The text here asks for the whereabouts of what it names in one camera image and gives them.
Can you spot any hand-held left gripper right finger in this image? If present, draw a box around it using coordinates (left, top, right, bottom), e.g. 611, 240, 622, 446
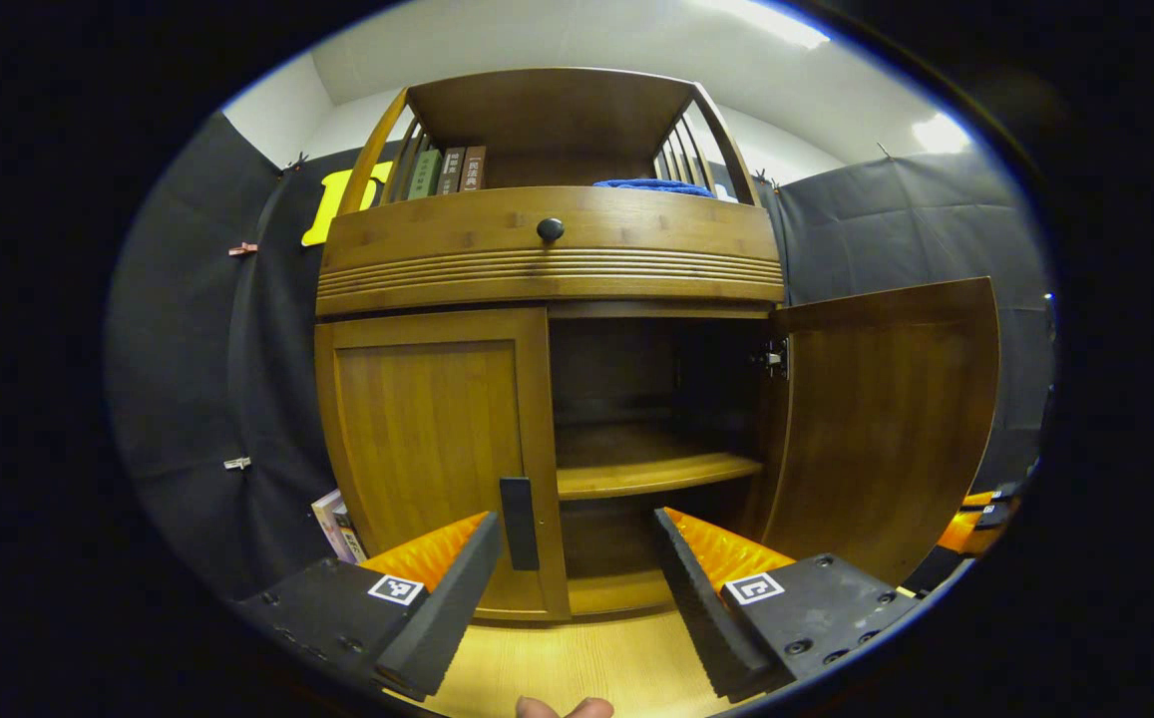
652, 507, 922, 702

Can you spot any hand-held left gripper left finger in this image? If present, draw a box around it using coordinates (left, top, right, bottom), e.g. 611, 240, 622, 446
232, 512, 505, 702

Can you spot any wooden cabinet door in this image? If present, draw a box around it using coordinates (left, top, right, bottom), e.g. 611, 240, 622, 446
761, 277, 1001, 587
314, 307, 571, 619

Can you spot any wooden double-door shoe cabinet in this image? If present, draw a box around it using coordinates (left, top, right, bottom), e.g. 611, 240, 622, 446
312, 68, 787, 621

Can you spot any wooden inner cabinet shelf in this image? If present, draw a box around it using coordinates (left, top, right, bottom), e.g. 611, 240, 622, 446
555, 424, 765, 502

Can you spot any metal door hinge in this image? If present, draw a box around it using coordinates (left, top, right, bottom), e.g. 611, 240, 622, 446
751, 337, 790, 382

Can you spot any wooden cabinet drawer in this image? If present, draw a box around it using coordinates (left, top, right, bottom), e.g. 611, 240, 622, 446
315, 186, 785, 318

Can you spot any pale purple book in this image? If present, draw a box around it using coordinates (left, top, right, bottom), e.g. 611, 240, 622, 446
311, 489, 350, 564

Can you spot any blue folded towel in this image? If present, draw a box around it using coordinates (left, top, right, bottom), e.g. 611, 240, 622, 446
592, 179, 717, 199

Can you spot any green book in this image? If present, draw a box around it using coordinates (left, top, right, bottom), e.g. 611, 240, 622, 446
407, 150, 443, 200

